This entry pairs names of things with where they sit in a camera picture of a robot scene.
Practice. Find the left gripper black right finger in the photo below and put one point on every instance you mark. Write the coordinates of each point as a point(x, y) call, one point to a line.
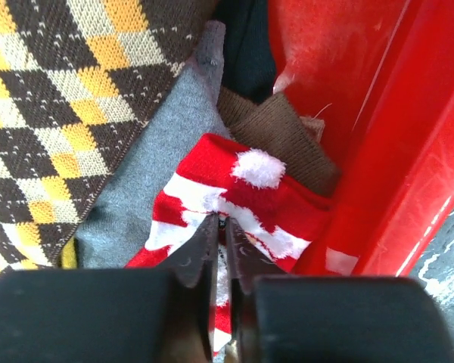
point(325, 321)

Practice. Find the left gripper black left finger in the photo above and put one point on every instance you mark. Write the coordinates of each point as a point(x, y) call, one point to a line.
point(98, 314)

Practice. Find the red white striped sock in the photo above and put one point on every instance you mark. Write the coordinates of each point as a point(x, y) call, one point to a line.
point(280, 217)

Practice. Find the grey sock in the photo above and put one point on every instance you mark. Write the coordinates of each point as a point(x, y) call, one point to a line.
point(120, 221)

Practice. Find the brown yellow argyle sock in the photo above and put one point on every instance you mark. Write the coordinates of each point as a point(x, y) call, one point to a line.
point(79, 81)

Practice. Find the red plastic bin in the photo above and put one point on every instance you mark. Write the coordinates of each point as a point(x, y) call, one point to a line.
point(381, 76)

